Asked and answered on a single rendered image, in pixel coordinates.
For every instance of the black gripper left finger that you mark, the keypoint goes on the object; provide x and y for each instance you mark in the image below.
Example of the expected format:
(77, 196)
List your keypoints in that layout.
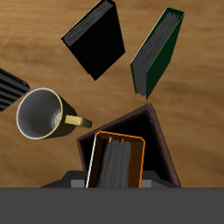
(76, 179)

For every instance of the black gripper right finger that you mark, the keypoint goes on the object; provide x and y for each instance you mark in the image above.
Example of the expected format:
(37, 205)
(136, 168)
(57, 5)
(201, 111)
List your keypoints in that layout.
(151, 178)

